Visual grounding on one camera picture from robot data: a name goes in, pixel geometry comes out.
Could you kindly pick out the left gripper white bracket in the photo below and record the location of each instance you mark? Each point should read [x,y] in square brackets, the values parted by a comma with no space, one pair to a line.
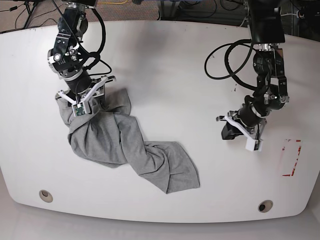
[234,127]

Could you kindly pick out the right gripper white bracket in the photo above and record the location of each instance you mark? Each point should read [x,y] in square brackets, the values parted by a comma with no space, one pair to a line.
[96,90]

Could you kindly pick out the grey t-shirt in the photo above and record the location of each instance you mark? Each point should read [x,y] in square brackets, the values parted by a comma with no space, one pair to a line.
[112,138]

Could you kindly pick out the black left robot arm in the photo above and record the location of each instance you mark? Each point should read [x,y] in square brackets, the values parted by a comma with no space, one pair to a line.
[270,92]

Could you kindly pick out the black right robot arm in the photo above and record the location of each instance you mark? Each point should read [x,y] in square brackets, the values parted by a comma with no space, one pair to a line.
[71,61]

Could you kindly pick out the red tape rectangle marking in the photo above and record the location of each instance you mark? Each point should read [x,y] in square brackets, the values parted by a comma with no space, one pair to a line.
[289,157]

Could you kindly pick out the black tripod stand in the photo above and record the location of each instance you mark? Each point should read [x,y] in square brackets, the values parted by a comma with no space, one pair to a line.
[29,9]

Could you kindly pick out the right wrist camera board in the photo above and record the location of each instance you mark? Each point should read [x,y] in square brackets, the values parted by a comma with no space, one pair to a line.
[78,109]

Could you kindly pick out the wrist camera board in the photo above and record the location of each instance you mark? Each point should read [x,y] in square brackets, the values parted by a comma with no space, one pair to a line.
[258,145]
[78,109]

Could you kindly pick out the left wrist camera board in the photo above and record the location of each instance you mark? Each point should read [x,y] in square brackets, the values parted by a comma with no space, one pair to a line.
[258,145]

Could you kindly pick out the right table cable grommet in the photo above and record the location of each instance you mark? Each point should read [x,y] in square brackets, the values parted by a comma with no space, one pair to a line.
[265,206]

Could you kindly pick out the table cable grommet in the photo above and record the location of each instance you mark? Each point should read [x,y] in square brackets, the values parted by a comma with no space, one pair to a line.
[45,196]
[265,206]

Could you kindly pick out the left table cable grommet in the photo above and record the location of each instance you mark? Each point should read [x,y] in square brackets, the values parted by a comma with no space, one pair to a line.
[45,196]

